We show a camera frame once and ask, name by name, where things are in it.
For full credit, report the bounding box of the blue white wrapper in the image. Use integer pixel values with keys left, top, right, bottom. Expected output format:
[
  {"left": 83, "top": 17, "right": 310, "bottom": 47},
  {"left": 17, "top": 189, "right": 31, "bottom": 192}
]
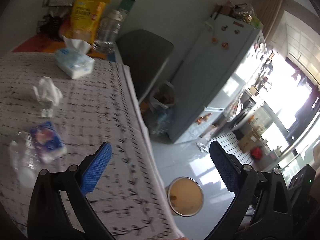
[{"left": 30, "top": 121, "right": 67, "bottom": 164}]

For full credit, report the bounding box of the crushed clear plastic bottle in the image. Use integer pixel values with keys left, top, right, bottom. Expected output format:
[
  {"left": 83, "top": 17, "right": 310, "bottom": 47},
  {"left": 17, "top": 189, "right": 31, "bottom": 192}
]
[{"left": 8, "top": 131, "right": 41, "bottom": 189}]

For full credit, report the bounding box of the white tissue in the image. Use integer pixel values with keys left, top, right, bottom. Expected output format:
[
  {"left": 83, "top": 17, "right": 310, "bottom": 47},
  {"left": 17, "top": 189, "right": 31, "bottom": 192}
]
[{"left": 33, "top": 76, "right": 63, "bottom": 118}]

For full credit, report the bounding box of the orange trash bin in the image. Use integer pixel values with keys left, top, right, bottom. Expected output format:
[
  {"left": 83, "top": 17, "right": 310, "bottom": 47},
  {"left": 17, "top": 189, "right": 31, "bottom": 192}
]
[{"left": 165, "top": 177, "right": 204, "bottom": 217}]

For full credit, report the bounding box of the cardboard box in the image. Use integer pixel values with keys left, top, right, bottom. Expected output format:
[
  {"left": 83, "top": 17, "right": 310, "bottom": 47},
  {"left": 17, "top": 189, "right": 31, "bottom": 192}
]
[{"left": 238, "top": 129, "right": 261, "bottom": 153}]

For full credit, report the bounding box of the red bag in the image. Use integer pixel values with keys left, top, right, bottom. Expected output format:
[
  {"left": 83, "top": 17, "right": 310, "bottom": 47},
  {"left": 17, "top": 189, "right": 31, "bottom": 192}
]
[{"left": 251, "top": 147, "right": 263, "bottom": 160}]

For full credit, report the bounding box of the floor mop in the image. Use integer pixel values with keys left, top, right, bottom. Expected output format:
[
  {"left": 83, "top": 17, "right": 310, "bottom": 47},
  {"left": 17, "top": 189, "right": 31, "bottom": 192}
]
[{"left": 196, "top": 120, "right": 230, "bottom": 152}]

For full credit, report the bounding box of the patterned tablecloth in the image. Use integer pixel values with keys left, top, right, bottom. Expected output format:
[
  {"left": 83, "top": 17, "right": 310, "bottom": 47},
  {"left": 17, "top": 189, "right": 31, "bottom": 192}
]
[{"left": 1, "top": 53, "right": 183, "bottom": 239}]

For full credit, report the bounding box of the water bottle pack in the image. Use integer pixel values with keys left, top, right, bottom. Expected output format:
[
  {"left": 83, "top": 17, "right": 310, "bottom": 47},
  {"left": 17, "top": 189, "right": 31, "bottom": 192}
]
[{"left": 144, "top": 107, "right": 174, "bottom": 136}]

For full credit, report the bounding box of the orange carton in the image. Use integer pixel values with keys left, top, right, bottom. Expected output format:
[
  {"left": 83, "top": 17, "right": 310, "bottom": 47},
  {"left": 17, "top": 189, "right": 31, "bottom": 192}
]
[{"left": 139, "top": 99, "right": 151, "bottom": 116}]

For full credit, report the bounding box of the white plastic bag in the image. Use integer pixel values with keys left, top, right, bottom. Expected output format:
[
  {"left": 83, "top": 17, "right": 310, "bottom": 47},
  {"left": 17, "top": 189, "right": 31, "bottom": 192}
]
[{"left": 149, "top": 81, "right": 175, "bottom": 109}]

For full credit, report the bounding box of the light blue refrigerator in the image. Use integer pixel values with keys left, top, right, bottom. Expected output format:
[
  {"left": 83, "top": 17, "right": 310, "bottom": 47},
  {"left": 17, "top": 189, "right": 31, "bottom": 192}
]
[{"left": 168, "top": 14, "right": 265, "bottom": 144}]

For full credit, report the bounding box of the grey chair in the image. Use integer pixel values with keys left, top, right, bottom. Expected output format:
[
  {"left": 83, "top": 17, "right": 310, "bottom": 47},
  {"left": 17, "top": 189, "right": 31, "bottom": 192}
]
[{"left": 116, "top": 29, "right": 174, "bottom": 103}]

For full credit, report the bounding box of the clear plastic jar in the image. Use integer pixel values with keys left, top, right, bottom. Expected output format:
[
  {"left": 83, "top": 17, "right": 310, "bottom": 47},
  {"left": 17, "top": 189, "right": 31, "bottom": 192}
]
[{"left": 93, "top": 10, "right": 123, "bottom": 54}]

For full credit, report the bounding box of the yellow snack bag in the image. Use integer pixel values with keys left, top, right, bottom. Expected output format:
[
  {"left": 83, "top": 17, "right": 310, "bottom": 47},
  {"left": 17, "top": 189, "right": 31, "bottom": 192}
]
[{"left": 65, "top": 0, "right": 111, "bottom": 44}]

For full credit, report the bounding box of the green box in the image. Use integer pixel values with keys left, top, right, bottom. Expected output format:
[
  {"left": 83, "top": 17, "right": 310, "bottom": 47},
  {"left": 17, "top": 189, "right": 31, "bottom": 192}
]
[{"left": 118, "top": 0, "right": 136, "bottom": 23}]

